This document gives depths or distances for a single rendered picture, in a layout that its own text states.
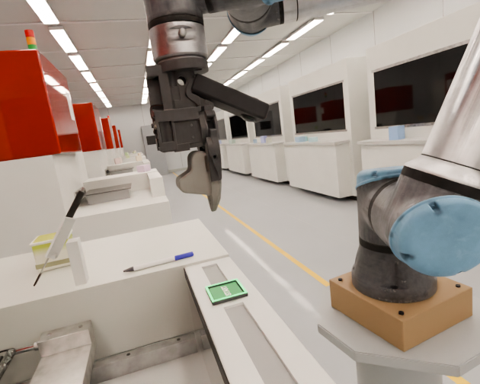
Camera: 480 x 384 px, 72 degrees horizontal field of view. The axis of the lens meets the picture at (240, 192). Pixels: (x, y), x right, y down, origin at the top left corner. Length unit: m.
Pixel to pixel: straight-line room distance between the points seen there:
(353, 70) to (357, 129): 0.79
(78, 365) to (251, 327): 0.30
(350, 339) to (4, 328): 0.60
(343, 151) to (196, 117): 4.57
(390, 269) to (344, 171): 4.39
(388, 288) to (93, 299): 0.53
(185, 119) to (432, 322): 0.52
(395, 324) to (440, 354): 0.08
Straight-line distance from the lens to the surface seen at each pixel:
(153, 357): 0.67
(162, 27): 0.47
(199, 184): 0.47
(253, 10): 0.52
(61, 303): 0.70
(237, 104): 0.48
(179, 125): 0.45
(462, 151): 0.50
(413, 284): 0.66
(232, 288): 0.55
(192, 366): 0.65
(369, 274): 0.67
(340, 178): 4.98
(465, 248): 0.51
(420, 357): 0.65
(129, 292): 0.69
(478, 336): 0.72
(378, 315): 0.66
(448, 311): 0.71
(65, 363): 0.66
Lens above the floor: 1.20
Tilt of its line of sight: 10 degrees down
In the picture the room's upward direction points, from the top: 8 degrees counter-clockwise
